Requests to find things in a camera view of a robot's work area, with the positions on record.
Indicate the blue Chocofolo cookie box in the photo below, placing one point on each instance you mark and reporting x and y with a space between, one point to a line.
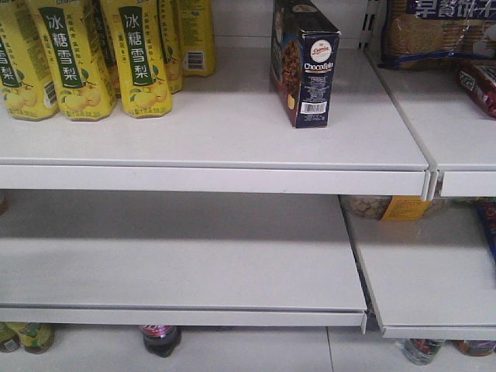
304 45

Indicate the white store shelf unit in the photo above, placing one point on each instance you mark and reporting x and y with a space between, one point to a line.
218 213

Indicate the yellow label snack jar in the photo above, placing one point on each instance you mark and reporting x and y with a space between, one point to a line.
393 208

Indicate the dark cola bottle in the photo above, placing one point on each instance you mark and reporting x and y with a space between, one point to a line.
160 339

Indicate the yellow pear drink bottle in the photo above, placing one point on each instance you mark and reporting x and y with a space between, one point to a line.
26 83
197 37
77 65
171 47
136 39

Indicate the right white shelf unit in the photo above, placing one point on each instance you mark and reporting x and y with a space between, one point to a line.
435 277

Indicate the breakfast biscuit bag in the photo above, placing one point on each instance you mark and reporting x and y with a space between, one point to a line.
420 35

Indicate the clear bottle red label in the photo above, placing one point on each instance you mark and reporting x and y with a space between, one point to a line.
421 352

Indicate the blue snack packet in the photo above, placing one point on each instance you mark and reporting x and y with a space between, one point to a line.
486 214

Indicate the red snack packet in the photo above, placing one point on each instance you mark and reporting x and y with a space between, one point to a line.
477 79

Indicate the green tea bottle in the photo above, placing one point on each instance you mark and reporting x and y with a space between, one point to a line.
36 338
9 339

